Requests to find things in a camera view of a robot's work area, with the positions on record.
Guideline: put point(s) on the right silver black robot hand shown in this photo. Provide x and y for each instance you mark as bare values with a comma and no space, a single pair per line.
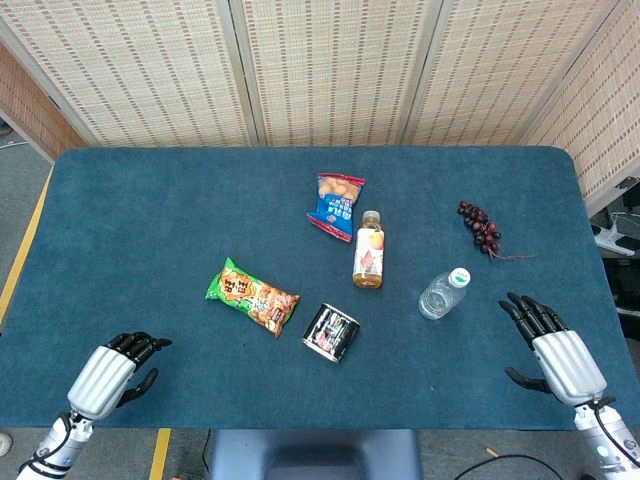
570,365

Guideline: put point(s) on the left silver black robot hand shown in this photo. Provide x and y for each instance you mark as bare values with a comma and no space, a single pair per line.
100,375

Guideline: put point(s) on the transparent water bottle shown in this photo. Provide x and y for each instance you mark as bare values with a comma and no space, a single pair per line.
440,297

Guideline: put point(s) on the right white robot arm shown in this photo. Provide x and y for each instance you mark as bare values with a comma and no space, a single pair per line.
610,440

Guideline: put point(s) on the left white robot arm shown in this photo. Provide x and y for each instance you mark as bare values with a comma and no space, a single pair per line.
60,445

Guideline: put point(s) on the orange juice bottle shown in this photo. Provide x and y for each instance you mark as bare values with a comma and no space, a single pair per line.
370,255

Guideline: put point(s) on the black equipment stand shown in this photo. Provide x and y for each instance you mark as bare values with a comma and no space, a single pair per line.
625,285

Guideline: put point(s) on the white power strip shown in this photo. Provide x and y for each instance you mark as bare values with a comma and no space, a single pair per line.
610,237

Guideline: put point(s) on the blue carpet table cover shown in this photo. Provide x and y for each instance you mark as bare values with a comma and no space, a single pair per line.
150,225

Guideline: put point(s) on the dark red grape bunch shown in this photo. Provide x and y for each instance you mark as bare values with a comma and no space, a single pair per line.
480,225

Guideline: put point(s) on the green snack bag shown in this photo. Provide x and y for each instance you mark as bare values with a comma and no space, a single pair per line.
250,297

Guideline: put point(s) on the blue-grey robot torso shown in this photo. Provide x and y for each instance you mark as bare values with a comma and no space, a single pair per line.
315,450

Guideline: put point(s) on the black luncheon meat can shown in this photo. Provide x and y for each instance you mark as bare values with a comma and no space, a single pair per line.
330,332

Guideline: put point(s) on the beige woven screen panel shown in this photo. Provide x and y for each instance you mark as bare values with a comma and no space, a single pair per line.
600,115
140,65
500,65
335,65

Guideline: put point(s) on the brown woven screen panel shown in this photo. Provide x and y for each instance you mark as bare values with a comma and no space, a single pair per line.
30,105

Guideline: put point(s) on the blue snack bag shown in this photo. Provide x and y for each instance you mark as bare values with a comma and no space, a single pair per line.
335,207

